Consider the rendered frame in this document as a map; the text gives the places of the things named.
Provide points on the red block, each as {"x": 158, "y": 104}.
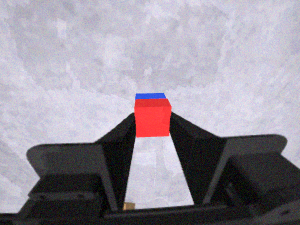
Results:
{"x": 152, "y": 117}

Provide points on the blue block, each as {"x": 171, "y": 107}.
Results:
{"x": 150, "y": 96}

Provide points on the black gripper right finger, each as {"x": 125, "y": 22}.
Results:
{"x": 203, "y": 155}

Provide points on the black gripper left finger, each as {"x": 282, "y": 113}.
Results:
{"x": 110, "y": 157}

